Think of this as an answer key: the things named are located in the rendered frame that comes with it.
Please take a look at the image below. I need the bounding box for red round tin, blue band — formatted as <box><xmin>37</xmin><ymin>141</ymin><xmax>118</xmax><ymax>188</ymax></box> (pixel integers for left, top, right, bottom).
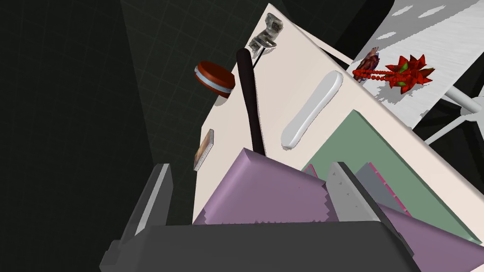
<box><xmin>194</xmin><ymin>60</ymin><xmax>236</xmax><ymax>100</ymax></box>

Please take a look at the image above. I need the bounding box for green book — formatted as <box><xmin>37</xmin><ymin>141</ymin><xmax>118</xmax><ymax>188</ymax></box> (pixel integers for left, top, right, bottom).
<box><xmin>300</xmin><ymin>109</ymin><xmax>483</xmax><ymax>246</ymax></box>

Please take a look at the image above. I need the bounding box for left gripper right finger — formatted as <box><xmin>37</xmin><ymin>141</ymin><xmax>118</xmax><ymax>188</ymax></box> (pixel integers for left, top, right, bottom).
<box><xmin>325</xmin><ymin>161</ymin><xmax>415</xmax><ymax>261</ymax></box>

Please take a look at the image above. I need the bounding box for small picture frame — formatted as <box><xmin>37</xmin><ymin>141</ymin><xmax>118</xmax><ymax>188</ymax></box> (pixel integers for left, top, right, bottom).
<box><xmin>193</xmin><ymin>128</ymin><xmax>215</xmax><ymax>171</ymax></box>

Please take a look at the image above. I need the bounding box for white table with red decorations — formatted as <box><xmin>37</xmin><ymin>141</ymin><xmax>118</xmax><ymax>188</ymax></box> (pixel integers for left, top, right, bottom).
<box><xmin>351</xmin><ymin>0</ymin><xmax>484</xmax><ymax>146</ymax></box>

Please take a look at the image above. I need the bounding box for cream desk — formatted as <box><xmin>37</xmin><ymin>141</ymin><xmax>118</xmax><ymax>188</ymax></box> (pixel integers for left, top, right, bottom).
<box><xmin>192</xmin><ymin>3</ymin><xmax>484</xmax><ymax>246</ymax></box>

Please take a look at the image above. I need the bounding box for white oblong bar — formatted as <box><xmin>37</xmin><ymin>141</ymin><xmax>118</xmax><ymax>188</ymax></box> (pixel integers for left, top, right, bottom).
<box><xmin>280</xmin><ymin>70</ymin><xmax>344</xmax><ymax>150</ymax></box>

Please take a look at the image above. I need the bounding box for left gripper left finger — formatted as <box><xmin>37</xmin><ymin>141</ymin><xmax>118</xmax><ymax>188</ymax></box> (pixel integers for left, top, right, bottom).
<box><xmin>120</xmin><ymin>163</ymin><xmax>174</xmax><ymax>243</ymax></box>

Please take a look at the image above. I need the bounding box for black rod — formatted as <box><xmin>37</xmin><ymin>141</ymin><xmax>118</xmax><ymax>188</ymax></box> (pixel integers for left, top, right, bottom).
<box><xmin>236</xmin><ymin>48</ymin><xmax>267</xmax><ymax>157</ymax></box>

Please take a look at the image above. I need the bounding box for silver metal object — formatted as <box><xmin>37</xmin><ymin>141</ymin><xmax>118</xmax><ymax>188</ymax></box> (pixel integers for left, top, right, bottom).
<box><xmin>248</xmin><ymin>13</ymin><xmax>284</xmax><ymax>53</ymax></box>

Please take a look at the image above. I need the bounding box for purple book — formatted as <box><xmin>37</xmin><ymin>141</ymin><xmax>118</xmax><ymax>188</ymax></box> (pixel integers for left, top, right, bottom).
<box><xmin>192</xmin><ymin>147</ymin><xmax>484</xmax><ymax>272</ymax></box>

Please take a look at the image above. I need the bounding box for grey book with pink edge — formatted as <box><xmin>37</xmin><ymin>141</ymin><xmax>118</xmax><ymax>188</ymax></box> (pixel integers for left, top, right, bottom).
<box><xmin>302</xmin><ymin>162</ymin><xmax>413</xmax><ymax>218</ymax></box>

